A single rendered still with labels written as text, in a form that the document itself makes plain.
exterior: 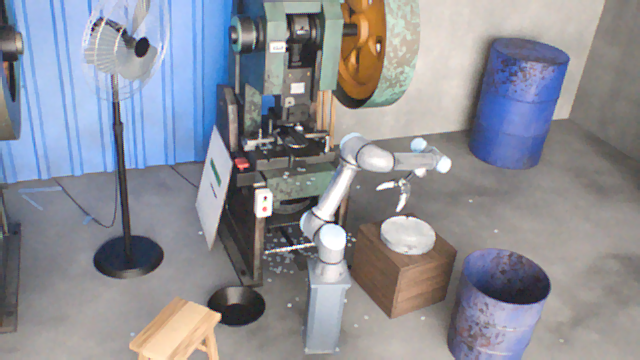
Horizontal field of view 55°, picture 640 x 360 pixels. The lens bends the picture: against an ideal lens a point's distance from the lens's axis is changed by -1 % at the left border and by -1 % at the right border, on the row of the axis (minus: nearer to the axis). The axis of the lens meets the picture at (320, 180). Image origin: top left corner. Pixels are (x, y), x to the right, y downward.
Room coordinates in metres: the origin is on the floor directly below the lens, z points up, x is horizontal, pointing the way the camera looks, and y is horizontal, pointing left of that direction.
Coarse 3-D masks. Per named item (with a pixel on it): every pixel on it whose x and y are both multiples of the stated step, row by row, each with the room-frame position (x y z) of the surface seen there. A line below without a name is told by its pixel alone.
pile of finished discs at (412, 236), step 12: (384, 228) 2.79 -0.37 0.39; (396, 228) 2.80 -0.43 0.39; (408, 228) 2.80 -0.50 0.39; (420, 228) 2.83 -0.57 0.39; (432, 228) 2.83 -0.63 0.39; (384, 240) 2.71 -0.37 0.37; (396, 240) 2.69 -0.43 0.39; (408, 240) 2.70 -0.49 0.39; (420, 240) 2.71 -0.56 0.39; (432, 240) 2.72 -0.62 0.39; (408, 252) 2.63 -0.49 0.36; (420, 252) 2.65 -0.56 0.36
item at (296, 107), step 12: (288, 60) 3.03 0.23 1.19; (300, 60) 3.05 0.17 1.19; (288, 72) 2.95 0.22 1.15; (300, 72) 2.98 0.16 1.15; (288, 84) 2.95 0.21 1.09; (300, 84) 2.98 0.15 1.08; (288, 96) 2.95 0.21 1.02; (300, 96) 2.98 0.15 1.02; (276, 108) 3.02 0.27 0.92; (288, 108) 2.93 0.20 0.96; (300, 108) 2.95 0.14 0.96; (288, 120) 2.93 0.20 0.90
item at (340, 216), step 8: (312, 104) 3.38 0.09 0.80; (312, 112) 3.36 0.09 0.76; (312, 120) 3.35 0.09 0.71; (336, 160) 3.03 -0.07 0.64; (336, 168) 2.95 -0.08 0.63; (344, 200) 2.88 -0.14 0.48; (344, 208) 2.88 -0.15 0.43; (336, 216) 2.90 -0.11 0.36; (344, 216) 2.89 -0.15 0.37; (336, 224) 2.89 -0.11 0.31; (344, 224) 2.89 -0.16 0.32; (344, 256) 2.98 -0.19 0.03
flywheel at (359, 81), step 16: (352, 0) 3.33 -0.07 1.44; (368, 0) 3.23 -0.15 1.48; (352, 16) 3.23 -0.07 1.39; (368, 16) 3.15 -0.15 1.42; (384, 16) 2.94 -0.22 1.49; (368, 32) 3.13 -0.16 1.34; (384, 32) 2.92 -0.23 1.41; (368, 48) 3.11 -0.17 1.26; (384, 48) 2.90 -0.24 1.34; (352, 64) 3.26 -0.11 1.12; (368, 64) 3.09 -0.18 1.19; (352, 80) 3.21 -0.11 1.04; (368, 80) 3.07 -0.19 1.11; (352, 96) 3.13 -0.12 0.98; (368, 96) 2.99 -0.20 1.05
